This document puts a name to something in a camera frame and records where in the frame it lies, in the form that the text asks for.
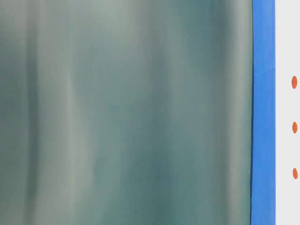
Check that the red dot mark middle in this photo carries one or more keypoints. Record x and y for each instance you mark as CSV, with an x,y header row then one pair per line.
x,y
294,127

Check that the blue table cloth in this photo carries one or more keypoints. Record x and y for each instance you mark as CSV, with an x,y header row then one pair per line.
x,y
263,169

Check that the white rectangular board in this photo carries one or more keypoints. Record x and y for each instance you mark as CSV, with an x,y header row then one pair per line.
x,y
287,30

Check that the red dot mark near solder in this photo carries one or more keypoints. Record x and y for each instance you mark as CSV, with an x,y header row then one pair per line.
x,y
295,173

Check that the red dot mark near iron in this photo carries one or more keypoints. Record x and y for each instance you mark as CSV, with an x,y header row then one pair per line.
x,y
294,82

